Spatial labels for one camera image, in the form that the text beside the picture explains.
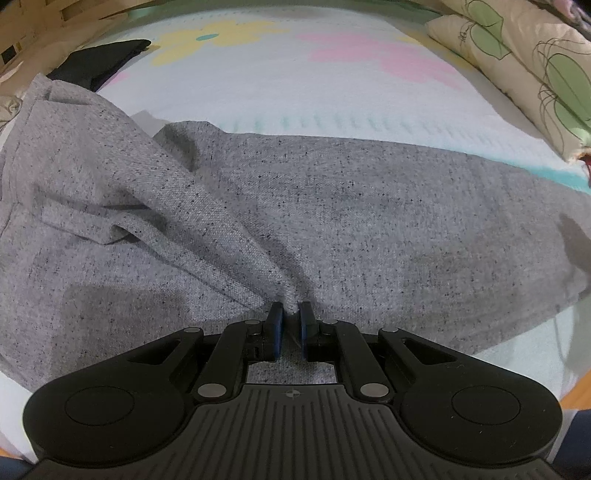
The floral pastel bed sheet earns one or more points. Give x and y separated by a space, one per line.
300 92

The grey speckled pants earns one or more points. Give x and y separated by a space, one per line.
369 207

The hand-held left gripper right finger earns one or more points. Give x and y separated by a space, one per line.
304 333

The wooden bed frame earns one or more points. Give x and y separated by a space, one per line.
46 27

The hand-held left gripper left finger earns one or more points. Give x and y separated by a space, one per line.
275 333

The black folded cloth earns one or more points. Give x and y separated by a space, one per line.
101 60

